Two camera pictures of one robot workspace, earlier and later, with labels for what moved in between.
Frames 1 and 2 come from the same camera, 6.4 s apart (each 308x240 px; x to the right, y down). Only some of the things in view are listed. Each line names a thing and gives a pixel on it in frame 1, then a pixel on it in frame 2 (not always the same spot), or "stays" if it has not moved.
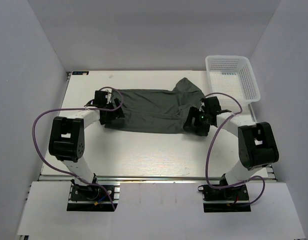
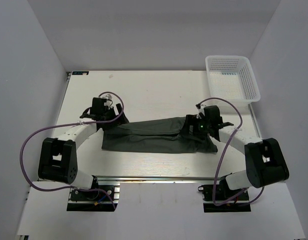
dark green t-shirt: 156,111 -> 160,135
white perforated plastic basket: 232,75 stays
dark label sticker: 80,72 stays
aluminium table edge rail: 144,178 stays
